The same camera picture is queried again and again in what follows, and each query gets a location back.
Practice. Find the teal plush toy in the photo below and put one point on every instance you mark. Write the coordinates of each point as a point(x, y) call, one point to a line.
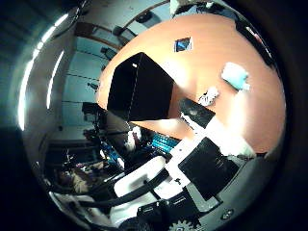
point(235, 75)

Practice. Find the black container box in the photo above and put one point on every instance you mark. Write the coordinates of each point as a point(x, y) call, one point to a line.
point(141, 88)

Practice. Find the small white plush toy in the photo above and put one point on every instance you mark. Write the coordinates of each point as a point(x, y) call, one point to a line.
point(209, 95)

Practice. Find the blue square marker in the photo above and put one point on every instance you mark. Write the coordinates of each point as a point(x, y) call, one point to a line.
point(183, 44)

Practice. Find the person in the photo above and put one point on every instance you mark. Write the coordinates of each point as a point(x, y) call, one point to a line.
point(78, 179)

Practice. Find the blue crate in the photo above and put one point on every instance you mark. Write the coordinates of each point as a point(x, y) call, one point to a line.
point(163, 142)

